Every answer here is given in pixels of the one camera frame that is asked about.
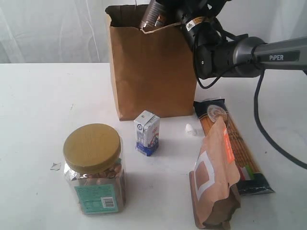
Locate spaghetti pack black ends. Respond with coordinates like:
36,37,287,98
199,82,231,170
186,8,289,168
193,99,275,196

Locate clear can silver pull-lid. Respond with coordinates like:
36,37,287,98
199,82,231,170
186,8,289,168
140,0,166,30

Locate brown kraft pouch orange label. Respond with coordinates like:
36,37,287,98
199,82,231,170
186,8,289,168
189,117,240,230

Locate almond jar yellow lid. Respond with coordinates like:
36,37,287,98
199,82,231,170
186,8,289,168
63,124,126,215

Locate right robot arm black grey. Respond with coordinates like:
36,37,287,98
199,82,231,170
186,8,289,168
161,0,307,80

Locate chipped spot paint flake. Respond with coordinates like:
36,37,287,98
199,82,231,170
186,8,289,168
50,162,61,171

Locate small blue white milk carton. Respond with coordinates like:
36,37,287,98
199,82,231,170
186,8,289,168
134,110,160,157

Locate brown paper bag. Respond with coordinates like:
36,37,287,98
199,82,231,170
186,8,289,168
105,5,196,121

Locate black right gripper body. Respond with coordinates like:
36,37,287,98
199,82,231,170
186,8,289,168
157,0,225,22

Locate white foam peanut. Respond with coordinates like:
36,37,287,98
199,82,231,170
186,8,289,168
192,129,202,136
185,124,195,135

